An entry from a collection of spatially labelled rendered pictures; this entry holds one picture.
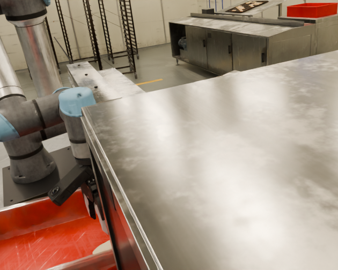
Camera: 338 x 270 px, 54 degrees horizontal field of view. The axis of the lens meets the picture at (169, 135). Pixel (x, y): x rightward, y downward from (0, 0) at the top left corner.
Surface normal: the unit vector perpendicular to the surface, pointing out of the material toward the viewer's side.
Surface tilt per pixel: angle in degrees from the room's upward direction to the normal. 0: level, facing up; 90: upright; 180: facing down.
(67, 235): 0
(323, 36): 90
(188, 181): 0
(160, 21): 90
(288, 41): 90
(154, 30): 90
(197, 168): 0
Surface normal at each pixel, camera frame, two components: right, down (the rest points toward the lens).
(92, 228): -0.11, -0.90
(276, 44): 0.36, 0.35
